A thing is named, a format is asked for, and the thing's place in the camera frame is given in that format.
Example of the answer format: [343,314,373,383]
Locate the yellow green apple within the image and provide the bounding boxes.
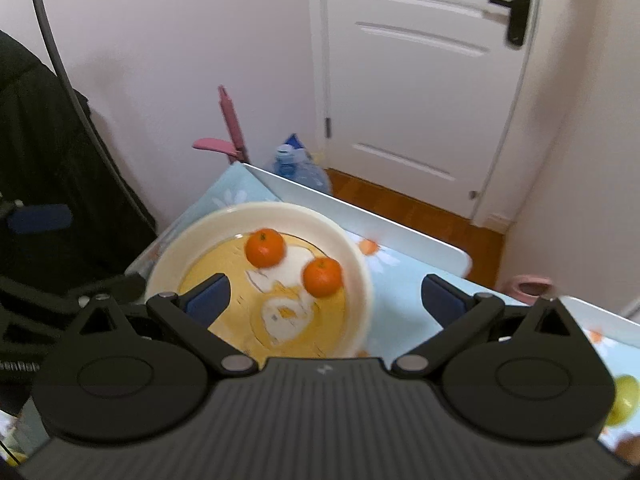
[605,375,639,427]

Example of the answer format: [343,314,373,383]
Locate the pink slipper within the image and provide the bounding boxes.
[502,274,553,306]

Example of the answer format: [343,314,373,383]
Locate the light blue daisy tablecloth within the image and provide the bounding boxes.
[130,162,639,448]

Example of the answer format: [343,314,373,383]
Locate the cream yellow ceramic bowl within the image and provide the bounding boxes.
[145,202,373,362]

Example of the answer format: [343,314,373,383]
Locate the small tangerine left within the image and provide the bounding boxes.
[244,229,286,269]

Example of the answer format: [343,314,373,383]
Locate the small tangerine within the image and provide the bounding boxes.
[244,229,286,269]
[302,257,343,298]

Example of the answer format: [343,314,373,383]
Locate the small tangerine right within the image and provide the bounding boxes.
[302,257,343,298]

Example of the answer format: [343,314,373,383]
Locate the blue water jug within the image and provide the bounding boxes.
[266,133,332,195]

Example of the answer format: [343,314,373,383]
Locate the white door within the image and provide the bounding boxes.
[309,0,538,219]

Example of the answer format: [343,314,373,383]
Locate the pink mop handle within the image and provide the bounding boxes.
[192,86,250,164]

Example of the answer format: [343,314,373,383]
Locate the black door handle lock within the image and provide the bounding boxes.
[488,0,532,48]

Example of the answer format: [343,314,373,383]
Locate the grey cable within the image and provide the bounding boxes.
[22,0,160,233]

